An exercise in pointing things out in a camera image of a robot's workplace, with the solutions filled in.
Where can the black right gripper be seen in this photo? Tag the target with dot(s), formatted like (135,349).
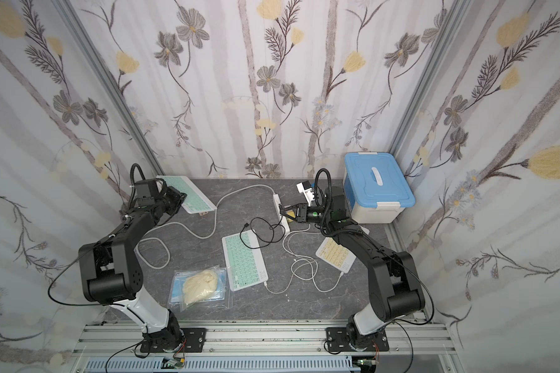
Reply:
(300,212)

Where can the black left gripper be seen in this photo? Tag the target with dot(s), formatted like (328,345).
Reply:
(174,198)

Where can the yellow charger plug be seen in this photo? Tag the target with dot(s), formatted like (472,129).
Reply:
(289,214)

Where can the white power strip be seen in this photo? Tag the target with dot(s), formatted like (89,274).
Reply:
(282,219)

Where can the green wireless keyboard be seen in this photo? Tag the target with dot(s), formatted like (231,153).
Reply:
(244,261)
(196,202)

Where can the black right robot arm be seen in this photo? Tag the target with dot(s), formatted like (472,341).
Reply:
(394,288)

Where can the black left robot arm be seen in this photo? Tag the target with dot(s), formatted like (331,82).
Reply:
(112,276)

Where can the blue lid storage box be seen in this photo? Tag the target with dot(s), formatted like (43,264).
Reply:
(375,187)

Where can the bagged blue masks and gloves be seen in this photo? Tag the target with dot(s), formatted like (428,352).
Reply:
(205,289)

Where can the yellow wireless keyboard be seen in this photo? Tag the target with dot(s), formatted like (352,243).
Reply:
(336,255)

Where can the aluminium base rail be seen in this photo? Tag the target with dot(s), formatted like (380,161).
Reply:
(267,346)

